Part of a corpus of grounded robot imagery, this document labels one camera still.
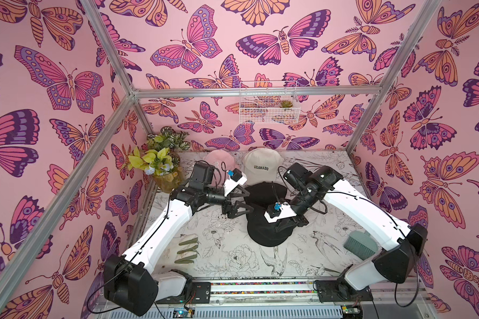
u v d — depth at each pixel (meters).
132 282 0.38
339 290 0.66
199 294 0.73
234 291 0.75
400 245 0.41
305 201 0.58
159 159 0.86
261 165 1.03
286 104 0.92
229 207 0.62
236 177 0.61
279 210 0.56
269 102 0.95
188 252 0.83
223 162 1.05
